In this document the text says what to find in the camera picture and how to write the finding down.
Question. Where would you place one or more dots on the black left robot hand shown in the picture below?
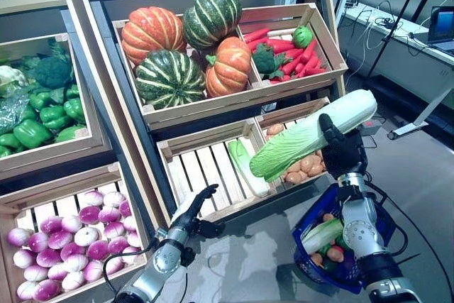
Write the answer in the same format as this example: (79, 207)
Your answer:
(189, 219)

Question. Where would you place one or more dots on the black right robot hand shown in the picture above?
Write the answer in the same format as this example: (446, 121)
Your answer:
(345, 155)

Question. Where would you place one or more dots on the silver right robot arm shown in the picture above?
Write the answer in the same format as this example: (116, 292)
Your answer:
(361, 232)

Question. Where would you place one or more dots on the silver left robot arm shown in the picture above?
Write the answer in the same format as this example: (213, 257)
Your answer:
(166, 257)

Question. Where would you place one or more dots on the blue plastic shopping basket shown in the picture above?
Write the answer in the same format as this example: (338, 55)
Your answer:
(306, 269)

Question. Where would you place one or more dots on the grey power box red light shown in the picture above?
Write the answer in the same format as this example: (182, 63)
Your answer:
(372, 126)

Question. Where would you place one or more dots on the slatted wooden crate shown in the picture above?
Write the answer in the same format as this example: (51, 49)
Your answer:
(202, 168)

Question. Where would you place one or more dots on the brown potato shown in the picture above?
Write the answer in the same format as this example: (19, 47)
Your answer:
(275, 128)
(293, 177)

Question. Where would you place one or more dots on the orange round vegetable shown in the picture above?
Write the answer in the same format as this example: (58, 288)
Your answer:
(328, 217)
(335, 254)

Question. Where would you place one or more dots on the purple white onion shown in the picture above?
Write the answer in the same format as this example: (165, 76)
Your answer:
(93, 197)
(114, 229)
(108, 215)
(118, 245)
(51, 225)
(113, 199)
(88, 215)
(86, 236)
(71, 224)
(97, 249)
(125, 208)

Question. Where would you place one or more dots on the red carrot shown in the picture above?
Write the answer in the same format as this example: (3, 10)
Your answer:
(312, 63)
(280, 44)
(257, 44)
(308, 51)
(256, 35)
(291, 65)

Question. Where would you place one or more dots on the large wooden crate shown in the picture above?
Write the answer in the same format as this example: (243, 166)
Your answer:
(198, 111)

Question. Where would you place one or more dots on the white desk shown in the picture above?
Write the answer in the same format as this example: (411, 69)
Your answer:
(390, 54)

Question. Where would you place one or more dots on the small green broccoli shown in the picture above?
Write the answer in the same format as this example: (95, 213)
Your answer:
(264, 60)

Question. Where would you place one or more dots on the small round green vegetable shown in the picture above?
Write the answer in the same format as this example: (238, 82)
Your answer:
(302, 36)

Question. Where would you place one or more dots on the green striped pumpkin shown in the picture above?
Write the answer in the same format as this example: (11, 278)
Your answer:
(213, 15)
(168, 79)

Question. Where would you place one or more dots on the small orange pumpkin green stem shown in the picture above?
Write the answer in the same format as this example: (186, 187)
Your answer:
(228, 69)

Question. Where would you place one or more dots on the green bell pepper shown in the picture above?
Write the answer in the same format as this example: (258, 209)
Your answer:
(72, 91)
(69, 132)
(55, 116)
(32, 133)
(39, 99)
(10, 140)
(74, 109)

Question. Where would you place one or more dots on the open grey laptop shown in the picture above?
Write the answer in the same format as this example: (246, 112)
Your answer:
(443, 26)

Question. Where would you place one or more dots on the large orange pumpkin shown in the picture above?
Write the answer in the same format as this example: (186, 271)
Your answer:
(152, 33)

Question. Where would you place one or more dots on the large green broccoli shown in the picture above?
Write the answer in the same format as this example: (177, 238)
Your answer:
(53, 70)

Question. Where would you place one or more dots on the dark leafy greens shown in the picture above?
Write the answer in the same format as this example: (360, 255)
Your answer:
(12, 111)

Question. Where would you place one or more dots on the white cauliflower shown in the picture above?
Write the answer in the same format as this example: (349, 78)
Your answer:
(10, 76)

